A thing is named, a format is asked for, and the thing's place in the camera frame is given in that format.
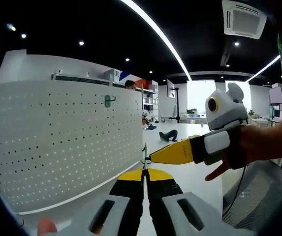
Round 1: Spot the ceiling air conditioner vent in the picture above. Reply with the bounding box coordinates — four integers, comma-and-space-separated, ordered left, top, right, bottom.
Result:
221, 0, 267, 40

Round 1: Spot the white perforated mounting plate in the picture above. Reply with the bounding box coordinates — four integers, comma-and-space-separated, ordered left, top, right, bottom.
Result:
0, 80, 144, 215

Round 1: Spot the purple screen monitor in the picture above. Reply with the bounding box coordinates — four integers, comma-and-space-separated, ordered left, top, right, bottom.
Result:
268, 86, 282, 104

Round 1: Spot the white display panel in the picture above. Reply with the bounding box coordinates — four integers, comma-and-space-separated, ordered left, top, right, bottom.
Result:
166, 79, 176, 98

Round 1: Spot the black tripod stand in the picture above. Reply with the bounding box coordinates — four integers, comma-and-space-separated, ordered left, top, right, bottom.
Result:
160, 87, 181, 123

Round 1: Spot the white shelf with boxes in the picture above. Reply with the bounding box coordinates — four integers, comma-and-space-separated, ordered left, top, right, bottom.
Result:
140, 80, 160, 123

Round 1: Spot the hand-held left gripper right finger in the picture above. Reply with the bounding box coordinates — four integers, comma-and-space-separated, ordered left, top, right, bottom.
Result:
147, 169, 252, 236

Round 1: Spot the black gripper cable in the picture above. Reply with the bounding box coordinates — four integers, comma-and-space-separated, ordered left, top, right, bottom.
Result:
223, 163, 250, 218

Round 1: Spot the grey metal shelf rack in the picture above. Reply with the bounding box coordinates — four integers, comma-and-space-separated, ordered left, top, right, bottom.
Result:
51, 69, 122, 87

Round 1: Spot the curved ceiling light strip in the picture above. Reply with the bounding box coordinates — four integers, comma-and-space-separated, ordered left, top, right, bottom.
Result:
120, 0, 193, 81

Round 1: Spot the dark grey curved holder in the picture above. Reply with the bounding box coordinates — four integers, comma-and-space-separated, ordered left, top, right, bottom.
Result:
158, 129, 179, 143

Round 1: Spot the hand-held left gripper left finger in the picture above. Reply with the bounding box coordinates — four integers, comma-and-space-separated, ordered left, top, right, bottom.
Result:
64, 169, 145, 236

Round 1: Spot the grey mesh office chair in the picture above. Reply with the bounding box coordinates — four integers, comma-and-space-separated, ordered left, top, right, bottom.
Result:
222, 158, 282, 231

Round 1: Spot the person's left hand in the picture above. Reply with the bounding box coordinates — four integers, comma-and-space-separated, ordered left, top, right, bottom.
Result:
37, 217, 58, 234

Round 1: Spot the straight ceiling light strip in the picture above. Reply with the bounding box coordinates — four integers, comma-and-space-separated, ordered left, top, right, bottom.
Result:
246, 55, 282, 82

